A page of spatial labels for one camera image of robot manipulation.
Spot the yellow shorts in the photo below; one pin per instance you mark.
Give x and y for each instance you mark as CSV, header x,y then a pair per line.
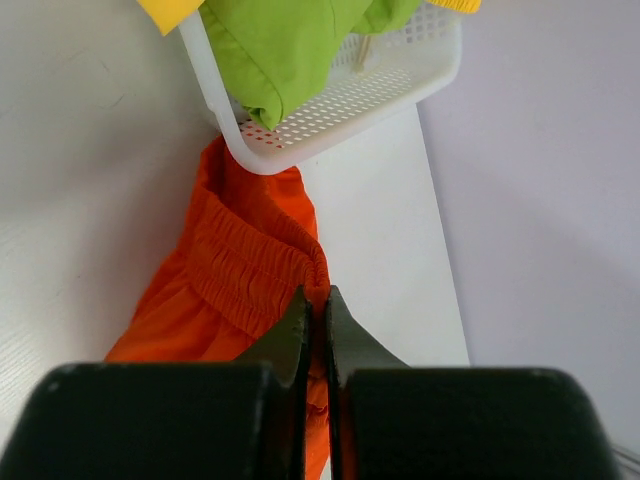
x,y
168,14

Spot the white plastic basket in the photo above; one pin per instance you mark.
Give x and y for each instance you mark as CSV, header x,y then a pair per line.
x,y
369,81

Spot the lime green shorts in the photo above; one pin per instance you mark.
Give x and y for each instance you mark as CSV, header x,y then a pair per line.
x,y
273,56

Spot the orange shorts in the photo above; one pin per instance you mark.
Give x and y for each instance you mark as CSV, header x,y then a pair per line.
x,y
248,243

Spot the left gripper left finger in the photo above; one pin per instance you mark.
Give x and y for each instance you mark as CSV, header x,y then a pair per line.
x,y
243,419

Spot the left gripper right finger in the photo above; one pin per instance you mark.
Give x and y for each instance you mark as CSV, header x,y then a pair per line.
x,y
389,420

